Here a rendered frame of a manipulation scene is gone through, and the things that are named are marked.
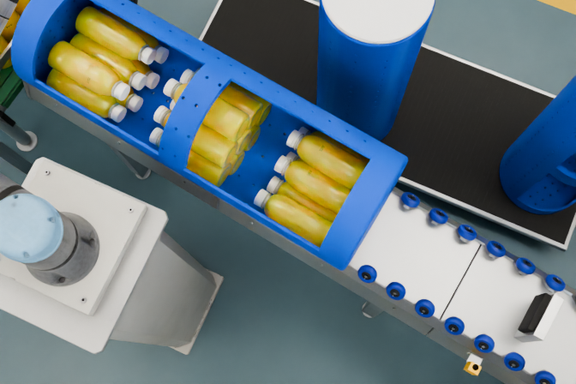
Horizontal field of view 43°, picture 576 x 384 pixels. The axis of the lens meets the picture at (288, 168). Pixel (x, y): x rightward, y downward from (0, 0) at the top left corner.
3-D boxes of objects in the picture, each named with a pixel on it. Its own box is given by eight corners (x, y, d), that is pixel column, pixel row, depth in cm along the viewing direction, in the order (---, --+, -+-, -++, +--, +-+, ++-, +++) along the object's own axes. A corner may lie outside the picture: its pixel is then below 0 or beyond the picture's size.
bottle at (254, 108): (257, 123, 169) (193, 87, 172) (267, 99, 165) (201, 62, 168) (244, 135, 163) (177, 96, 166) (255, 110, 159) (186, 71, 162)
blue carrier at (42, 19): (339, 281, 169) (349, 258, 141) (35, 98, 182) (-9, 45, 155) (399, 180, 176) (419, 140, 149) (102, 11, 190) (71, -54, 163)
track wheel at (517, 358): (527, 365, 160) (529, 358, 161) (509, 354, 161) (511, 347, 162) (518, 375, 163) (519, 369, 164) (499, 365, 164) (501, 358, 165)
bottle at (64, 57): (69, 37, 170) (132, 73, 168) (62, 63, 174) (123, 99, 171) (50, 42, 164) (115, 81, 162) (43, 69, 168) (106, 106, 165)
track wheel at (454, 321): (466, 328, 162) (469, 322, 164) (448, 317, 163) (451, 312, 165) (457, 339, 165) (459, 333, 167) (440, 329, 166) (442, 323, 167)
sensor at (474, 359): (473, 375, 168) (478, 375, 164) (462, 369, 169) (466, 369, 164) (489, 346, 170) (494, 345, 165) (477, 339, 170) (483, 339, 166)
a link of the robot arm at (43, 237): (51, 283, 138) (23, 271, 125) (-3, 246, 141) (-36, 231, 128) (89, 230, 141) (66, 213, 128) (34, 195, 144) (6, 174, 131)
